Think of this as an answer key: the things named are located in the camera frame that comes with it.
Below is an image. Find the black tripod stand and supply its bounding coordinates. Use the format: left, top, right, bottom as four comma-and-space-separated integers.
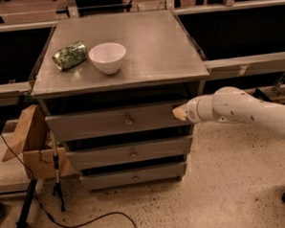
16, 134, 65, 228

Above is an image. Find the grey top drawer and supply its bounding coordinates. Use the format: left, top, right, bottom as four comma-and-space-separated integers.
45, 102, 188, 142

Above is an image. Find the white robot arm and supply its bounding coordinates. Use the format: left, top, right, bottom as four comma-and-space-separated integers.
173, 86, 285, 139

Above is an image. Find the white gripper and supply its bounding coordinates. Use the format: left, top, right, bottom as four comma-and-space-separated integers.
172, 98, 203, 124

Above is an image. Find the green crushed soda can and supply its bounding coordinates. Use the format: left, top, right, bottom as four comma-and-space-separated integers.
53, 41, 88, 70

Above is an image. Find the grey left railing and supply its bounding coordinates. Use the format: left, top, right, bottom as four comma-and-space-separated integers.
0, 21, 57, 106

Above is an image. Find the grey drawer cabinet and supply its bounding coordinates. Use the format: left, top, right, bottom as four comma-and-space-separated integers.
33, 11, 208, 177

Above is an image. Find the grey middle drawer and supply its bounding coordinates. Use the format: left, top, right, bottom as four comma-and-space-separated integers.
67, 135, 192, 171

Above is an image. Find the brown cardboard box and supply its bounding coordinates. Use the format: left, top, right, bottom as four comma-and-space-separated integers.
0, 102, 73, 183

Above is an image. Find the grey drawer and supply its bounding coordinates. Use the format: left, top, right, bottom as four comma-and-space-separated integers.
45, 102, 188, 142
67, 135, 192, 171
79, 162, 186, 191

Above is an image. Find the black floor cable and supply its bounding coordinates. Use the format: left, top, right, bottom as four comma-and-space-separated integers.
0, 127, 140, 228

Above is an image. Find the white ceramic bowl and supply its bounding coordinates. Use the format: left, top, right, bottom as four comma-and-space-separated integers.
89, 42, 126, 75

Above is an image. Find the grey bottom drawer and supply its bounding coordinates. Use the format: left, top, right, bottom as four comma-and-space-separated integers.
79, 162, 186, 191

